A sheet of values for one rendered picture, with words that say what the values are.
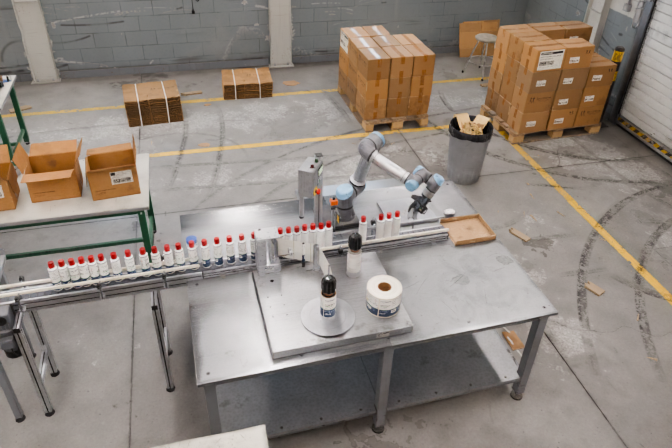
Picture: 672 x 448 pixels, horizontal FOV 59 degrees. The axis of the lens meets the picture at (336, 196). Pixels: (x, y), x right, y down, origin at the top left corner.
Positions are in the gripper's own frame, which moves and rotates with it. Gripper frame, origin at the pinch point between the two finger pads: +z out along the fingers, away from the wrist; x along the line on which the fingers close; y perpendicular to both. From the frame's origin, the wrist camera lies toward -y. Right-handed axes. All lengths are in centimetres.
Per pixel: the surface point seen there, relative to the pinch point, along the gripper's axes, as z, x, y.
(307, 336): 56, -67, 72
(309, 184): 3, -76, 0
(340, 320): 44, -50, 66
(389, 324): 32, -26, 74
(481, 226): -12, 60, -2
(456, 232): -2.1, 42.4, 0.2
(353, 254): 21, -43, 32
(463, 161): -3, 154, -170
